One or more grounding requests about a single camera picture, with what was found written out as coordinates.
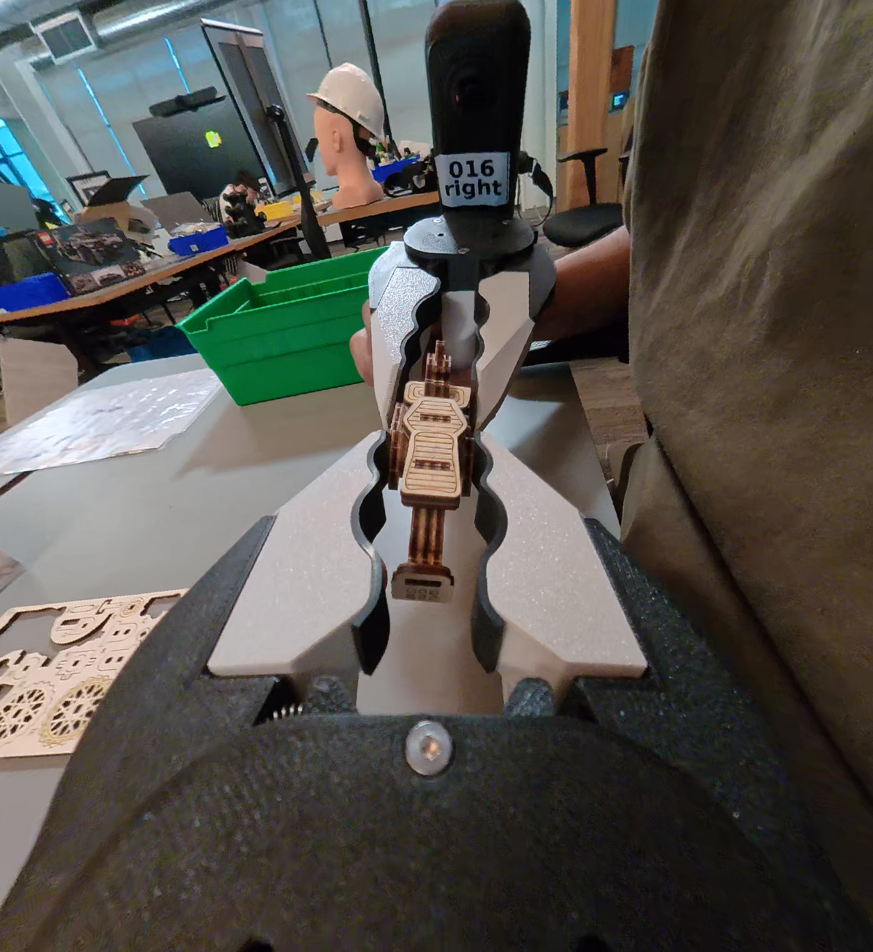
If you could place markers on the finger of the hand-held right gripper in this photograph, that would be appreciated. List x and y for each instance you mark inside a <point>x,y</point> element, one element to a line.
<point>507,327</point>
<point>391,335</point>

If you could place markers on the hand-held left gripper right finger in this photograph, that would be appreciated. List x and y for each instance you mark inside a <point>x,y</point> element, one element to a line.
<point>563,595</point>

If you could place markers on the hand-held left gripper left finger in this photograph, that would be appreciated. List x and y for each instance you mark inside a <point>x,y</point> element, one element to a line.
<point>295,587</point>

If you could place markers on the wooden motorcycle model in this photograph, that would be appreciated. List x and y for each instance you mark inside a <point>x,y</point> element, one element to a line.
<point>432,446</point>

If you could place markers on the person's right forearm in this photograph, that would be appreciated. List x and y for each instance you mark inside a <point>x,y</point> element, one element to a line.
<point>592,282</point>

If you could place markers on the grey desk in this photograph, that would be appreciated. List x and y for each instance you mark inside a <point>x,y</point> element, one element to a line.
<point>146,528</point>

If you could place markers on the person's right hand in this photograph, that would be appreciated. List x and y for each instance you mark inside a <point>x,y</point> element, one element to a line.
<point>362,349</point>

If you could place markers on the green plastic bin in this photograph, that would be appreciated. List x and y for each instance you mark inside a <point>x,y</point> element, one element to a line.
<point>280,335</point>

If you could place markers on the wooden beam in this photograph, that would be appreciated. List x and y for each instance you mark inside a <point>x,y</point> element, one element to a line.
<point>592,97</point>

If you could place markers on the white hard hat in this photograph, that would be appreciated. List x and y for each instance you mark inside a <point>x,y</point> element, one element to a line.
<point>351,97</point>

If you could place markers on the mannequin head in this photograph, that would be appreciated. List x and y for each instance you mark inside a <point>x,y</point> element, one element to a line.
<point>343,167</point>

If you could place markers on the yellow parts bin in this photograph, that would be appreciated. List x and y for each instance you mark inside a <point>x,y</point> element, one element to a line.
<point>276,211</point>

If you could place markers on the small blue parts bin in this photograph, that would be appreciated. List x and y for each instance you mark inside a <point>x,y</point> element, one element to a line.
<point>198,242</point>
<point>27,291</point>

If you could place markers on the tall black screen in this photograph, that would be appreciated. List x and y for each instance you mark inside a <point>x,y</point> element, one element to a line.
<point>258,89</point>

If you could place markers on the long wooden workbench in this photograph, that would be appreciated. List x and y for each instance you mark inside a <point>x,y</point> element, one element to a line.
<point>183,268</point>

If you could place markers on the wooden sheet with large cutout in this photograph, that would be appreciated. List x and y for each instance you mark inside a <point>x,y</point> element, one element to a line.
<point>49,684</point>

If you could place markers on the plastic-sleeved paper sheets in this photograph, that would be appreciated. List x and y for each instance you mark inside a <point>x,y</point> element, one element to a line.
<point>87,424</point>

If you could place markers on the large black screen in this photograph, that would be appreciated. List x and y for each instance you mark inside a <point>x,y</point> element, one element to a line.
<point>191,156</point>

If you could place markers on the person's olive shirt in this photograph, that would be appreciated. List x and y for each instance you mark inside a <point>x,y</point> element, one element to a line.
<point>778,372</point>

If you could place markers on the black webcam bar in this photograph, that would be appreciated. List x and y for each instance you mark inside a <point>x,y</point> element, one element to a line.
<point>183,102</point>

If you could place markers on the printed toy box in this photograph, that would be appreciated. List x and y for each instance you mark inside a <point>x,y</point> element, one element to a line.
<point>94,256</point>

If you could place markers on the open cardboard box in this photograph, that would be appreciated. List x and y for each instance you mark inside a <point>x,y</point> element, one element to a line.
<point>109,197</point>

